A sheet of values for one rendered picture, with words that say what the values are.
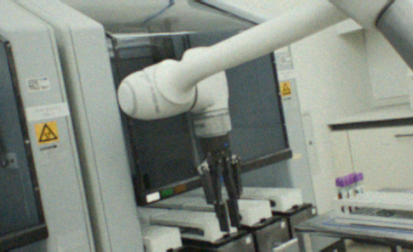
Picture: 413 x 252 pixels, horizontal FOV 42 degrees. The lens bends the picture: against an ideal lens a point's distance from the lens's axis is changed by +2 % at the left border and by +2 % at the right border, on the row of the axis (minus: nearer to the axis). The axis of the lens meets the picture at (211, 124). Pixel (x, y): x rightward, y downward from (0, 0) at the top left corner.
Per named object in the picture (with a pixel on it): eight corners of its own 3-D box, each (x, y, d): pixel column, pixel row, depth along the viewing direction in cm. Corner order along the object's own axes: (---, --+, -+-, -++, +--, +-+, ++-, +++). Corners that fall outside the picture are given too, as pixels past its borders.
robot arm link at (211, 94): (210, 110, 135) (171, 117, 126) (199, 50, 134) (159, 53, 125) (240, 106, 127) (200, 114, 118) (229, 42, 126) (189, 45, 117)
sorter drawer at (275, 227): (129, 236, 202) (125, 213, 202) (158, 225, 211) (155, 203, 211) (271, 258, 148) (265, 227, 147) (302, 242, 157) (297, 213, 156)
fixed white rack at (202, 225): (150, 237, 167) (148, 218, 166) (176, 227, 173) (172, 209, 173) (213, 246, 145) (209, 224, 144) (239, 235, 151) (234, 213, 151)
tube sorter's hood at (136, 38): (55, 200, 173) (17, 6, 169) (195, 161, 213) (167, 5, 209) (144, 206, 134) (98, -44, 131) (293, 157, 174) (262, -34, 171)
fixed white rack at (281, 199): (220, 211, 187) (217, 193, 187) (240, 203, 194) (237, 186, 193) (284, 215, 165) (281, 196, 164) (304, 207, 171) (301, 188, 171)
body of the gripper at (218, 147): (216, 132, 133) (222, 168, 134) (191, 138, 128) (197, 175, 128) (236, 130, 128) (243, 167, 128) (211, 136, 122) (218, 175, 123)
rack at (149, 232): (98, 251, 162) (94, 231, 161) (125, 241, 168) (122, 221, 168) (154, 262, 139) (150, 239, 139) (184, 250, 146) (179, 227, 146)
